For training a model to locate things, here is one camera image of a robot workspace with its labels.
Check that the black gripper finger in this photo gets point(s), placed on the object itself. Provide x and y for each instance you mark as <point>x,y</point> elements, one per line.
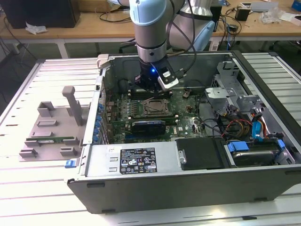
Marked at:
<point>141,82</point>

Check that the silver topped CPU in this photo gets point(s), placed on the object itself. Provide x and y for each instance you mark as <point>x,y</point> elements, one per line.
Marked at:
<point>155,106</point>

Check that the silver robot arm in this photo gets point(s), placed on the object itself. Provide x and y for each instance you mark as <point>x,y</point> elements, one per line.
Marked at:
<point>150,35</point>

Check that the CPU socket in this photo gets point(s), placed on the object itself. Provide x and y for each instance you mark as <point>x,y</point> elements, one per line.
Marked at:
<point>155,114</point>

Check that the black cylinder component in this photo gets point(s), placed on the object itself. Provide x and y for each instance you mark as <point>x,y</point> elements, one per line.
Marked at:
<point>123,86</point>

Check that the black RAM slot bank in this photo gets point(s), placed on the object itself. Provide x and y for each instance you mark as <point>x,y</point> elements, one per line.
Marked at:
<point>167,94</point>
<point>152,117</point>

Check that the round coin battery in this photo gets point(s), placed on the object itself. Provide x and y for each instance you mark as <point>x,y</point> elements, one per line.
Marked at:
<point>186,94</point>

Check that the black graphics card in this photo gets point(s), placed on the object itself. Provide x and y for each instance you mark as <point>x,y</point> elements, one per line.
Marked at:
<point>148,128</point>

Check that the green motherboard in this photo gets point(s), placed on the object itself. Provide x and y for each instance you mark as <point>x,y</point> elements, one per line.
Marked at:
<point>185,124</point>

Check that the silver metal drive cage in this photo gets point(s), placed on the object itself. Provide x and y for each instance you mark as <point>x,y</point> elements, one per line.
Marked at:
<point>218,93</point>

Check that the silver power supply unit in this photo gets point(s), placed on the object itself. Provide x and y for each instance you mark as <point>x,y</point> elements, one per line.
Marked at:
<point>98,160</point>

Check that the long wooden desk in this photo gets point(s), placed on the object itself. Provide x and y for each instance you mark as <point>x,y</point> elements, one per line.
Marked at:
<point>70,28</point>

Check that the black upright box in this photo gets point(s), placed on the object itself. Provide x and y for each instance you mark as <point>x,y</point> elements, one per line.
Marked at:
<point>218,16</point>

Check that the grey parts rack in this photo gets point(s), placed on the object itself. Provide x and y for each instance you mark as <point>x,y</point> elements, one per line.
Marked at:
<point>61,122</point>

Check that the black drive unit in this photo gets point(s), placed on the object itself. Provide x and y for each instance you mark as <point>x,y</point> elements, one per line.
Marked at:
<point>200,153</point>

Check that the small black gadget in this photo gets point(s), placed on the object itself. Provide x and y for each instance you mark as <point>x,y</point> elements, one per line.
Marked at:
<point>233,27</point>

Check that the blue case latch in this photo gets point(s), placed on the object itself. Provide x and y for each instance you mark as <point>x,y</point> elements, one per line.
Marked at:
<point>69,164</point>

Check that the open black PC case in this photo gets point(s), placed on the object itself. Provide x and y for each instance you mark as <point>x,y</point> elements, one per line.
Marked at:
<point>164,195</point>

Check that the crumpled white plastic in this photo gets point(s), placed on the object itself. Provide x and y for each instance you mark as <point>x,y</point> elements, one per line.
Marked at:
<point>35,28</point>

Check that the black computer tower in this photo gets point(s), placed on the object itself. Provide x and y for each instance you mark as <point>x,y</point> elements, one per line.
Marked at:
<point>42,11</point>

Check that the grey flat box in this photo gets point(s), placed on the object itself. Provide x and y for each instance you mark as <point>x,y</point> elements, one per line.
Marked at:
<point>263,6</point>

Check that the clear plastic bag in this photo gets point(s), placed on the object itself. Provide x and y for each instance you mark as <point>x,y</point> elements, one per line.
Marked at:
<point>270,15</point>

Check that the hard disk in blue carrier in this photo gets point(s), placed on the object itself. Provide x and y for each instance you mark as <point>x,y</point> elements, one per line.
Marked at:
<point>254,156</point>

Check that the white flat packet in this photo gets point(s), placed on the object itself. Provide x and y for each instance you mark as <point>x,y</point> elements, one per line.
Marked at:
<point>294,20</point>

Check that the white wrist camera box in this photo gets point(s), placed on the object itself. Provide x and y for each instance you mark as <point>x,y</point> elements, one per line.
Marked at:
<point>168,78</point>

